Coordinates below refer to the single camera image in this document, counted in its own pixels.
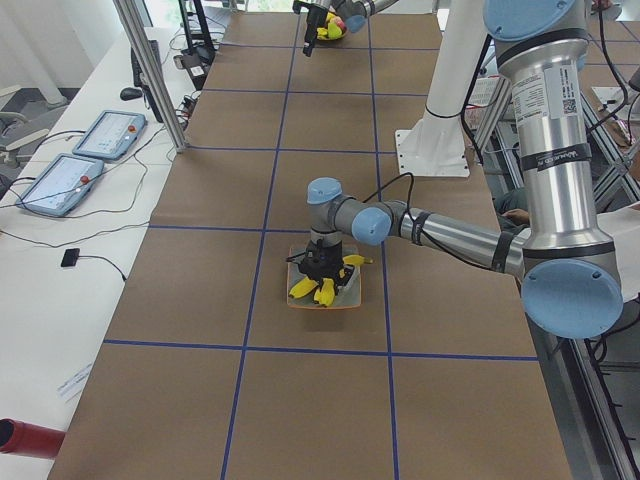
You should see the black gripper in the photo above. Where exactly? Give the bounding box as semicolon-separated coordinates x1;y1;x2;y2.
298;239;358;293
303;3;328;57

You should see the yellow banana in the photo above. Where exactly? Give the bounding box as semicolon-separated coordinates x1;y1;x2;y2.
289;277;319;299
317;12;347;41
313;278;336;307
342;254;374;267

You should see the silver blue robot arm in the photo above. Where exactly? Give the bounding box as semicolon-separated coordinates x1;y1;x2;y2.
292;0;397;57
290;1;624;339

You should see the square grey orange-rimmed plate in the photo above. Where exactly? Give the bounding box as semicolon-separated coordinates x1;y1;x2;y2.
286;263;362;310

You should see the brown woven fruit basket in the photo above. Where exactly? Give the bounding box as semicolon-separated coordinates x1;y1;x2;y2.
315;24;348;42

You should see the brown paper table cover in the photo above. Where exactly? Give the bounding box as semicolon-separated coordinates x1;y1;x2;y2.
50;14;571;479

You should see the person in white shirt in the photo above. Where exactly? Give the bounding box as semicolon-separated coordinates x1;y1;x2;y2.
493;64;640;261

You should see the black computer mouse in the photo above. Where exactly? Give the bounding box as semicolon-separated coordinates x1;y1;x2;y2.
120;87;143;101

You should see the far blue teach pendant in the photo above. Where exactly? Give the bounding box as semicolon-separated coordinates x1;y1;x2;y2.
72;110;147;161

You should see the blue teach pendant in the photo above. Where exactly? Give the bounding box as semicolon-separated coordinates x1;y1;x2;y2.
15;154;104;217
72;110;147;161

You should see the small black box device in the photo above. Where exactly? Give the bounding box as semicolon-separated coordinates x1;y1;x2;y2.
60;248;80;268

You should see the near blue teach pendant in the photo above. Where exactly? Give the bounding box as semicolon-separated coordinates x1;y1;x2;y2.
15;154;104;217

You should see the red cylinder bottle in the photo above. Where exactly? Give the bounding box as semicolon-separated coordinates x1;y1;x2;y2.
1;418;66;459

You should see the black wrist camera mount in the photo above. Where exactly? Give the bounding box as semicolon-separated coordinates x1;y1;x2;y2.
286;250;313;275
292;0;314;14

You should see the black robot cable left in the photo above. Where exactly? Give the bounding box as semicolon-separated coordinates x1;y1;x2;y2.
359;172;524;274

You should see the aluminium frame post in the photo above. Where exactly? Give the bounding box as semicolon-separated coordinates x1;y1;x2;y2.
113;0;187;153

